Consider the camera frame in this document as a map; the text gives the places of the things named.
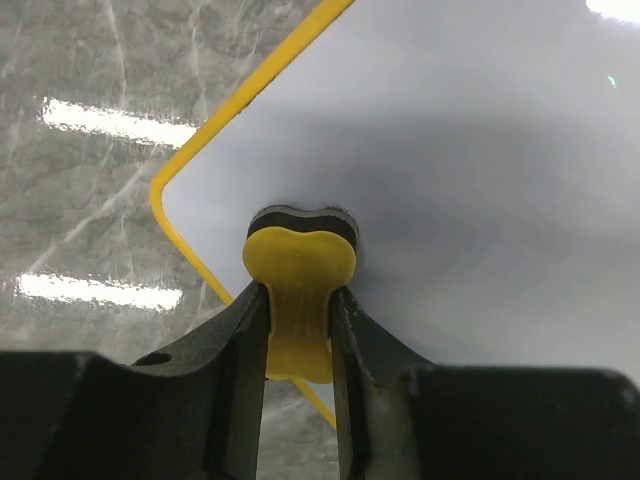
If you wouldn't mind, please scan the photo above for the yellow bone-shaped eraser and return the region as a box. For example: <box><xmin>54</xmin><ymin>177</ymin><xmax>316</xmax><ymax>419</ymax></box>
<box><xmin>242</xmin><ymin>205</ymin><xmax>359</xmax><ymax>384</ymax></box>

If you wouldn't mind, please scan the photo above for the yellow framed whiteboard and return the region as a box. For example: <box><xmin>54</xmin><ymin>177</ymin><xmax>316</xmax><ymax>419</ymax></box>
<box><xmin>151</xmin><ymin>1</ymin><xmax>639</xmax><ymax>405</ymax></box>

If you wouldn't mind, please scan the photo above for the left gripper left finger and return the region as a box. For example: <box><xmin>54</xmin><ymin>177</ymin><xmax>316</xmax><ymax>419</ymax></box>
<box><xmin>1</xmin><ymin>283</ymin><xmax>269</xmax><ymax>479</ymax></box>

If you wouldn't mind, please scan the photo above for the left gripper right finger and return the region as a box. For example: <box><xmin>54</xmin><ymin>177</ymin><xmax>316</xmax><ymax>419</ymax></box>
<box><xmin>329</xmin><ymin>289</ymin><xmax>639</xmax><ymax>479</ymax></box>

